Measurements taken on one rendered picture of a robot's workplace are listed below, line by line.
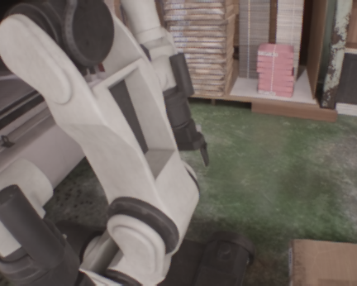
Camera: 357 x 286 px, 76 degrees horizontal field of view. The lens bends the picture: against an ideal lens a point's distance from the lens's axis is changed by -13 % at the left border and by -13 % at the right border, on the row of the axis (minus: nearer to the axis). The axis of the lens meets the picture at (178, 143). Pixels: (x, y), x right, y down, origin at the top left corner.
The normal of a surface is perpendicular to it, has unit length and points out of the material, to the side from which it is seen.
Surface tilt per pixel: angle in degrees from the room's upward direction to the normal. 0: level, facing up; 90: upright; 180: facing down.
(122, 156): 90
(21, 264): 38
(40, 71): 90
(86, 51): 90
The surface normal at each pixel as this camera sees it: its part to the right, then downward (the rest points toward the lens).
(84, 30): 0.93, 0.15
